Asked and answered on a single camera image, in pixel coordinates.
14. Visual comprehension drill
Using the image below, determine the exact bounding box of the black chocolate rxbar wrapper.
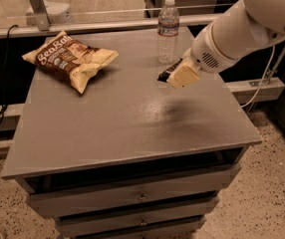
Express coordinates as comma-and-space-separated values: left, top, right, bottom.
157, 59, 182, 83

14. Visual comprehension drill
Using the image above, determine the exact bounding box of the grey drawer cabinet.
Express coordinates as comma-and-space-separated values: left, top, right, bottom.
2, 30, 261, 239

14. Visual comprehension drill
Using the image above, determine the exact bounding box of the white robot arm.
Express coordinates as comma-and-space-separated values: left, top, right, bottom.
166, 0, 285, 88

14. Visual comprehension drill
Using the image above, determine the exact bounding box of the black hanging cable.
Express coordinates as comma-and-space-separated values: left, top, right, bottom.
0, 24, 19, 134

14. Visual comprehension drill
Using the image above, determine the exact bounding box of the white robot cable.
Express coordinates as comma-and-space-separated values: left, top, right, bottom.
240, 37, 285, 110

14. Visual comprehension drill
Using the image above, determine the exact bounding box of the clear plastic water bottle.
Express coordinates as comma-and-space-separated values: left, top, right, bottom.
157, 0, 179, 64

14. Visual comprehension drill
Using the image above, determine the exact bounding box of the sea salt chip bag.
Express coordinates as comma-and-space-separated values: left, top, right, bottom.
22, 31, 119, 94

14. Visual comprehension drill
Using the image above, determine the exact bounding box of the metal railing bar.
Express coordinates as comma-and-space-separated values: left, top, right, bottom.
10, 13, 221, 38

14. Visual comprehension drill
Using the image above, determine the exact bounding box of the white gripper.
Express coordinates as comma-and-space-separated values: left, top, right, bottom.
166, 27, 239, 89

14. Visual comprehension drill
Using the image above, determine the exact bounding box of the metal upright bracket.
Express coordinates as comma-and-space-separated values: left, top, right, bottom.
29, 0, 50, 31

